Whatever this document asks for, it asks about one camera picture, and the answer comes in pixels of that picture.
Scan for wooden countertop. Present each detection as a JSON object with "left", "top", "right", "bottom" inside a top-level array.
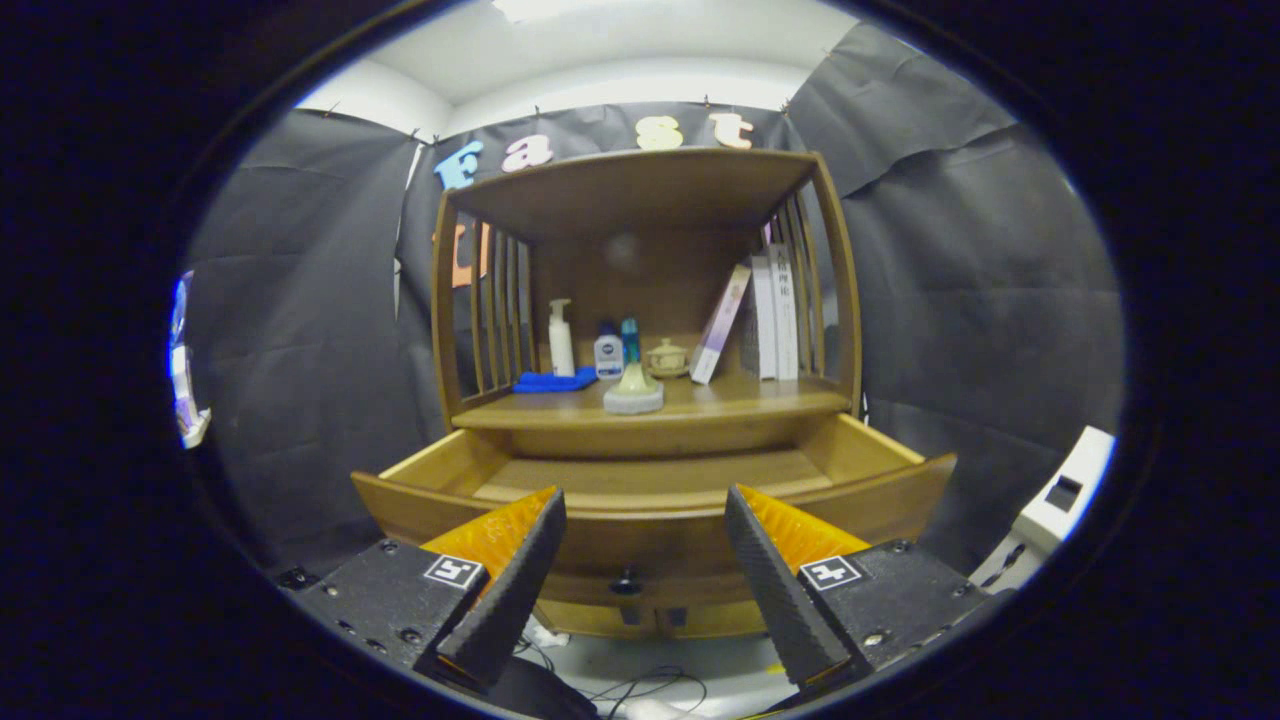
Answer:
[{"left": 450, "top": 372, "right": 853, "bottom": 433}]

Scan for white spine book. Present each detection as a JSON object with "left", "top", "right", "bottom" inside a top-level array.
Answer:
[{"left": 766, "top": 243, "right": 801, "bottom": 382}]

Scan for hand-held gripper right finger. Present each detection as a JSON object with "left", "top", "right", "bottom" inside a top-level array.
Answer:
[{"left": 723, "top": 484, "right": 1016, "bottom": 691}]

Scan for cream lidded tea cup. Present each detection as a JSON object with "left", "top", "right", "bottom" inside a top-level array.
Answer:
[{"left": 645, "top": 338, "right": 691, "bottom": 380}]

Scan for wooden cabinet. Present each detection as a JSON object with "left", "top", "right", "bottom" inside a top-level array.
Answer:
[{"left": 432, "top": 147, "right": 866, "bottom": 641}]

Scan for white box appliance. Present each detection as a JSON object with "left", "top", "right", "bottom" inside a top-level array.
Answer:
[{"left": 968, "top": 425, "right": 1117, "bottom": 593}]

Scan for pale green brush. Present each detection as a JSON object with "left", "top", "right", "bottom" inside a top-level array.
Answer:
[{"left": 602, "top": 362, "right": 666, "bottom": 416}]

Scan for blue folded cloth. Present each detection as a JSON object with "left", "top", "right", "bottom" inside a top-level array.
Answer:
[{"left": 513, "top": 366, "right": 599, "bottom": 395}]

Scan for wooden cabinet door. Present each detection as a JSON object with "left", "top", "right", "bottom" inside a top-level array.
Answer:
[
  {"left": 535, "top": 600, "right": 651, "bottom": 641},
  {"left": 650, "top": 603, "right": 771, "bottom": 641}
]

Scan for wooden drawer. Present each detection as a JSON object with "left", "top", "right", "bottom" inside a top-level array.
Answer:
[{"left": 350, "top": 412, "right": 958, "bottom": 613}]

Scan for white pump bottle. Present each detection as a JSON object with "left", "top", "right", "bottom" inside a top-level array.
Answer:
[{"left": 547, "top": 298, "right": 577, "bottom": 379}]

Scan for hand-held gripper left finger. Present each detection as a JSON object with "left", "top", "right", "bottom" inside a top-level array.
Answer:
[{"left": 283, "top": 486, "right": 568, "bottom": 693}]

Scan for white lotion bottle blue cap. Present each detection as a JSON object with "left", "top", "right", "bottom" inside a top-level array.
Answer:
[{"left": 593, "top": 320, "right": 626, "bottom": 382}]

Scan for black floor cable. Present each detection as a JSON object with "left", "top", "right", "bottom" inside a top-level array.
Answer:
[{"left": 515, "top": 630, "right": 709, "bottom": 719}]

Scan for purple cover book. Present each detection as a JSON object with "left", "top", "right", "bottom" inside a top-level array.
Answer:
[{"left": 689, "top": 263, "right": 753, "bottom": 386}]

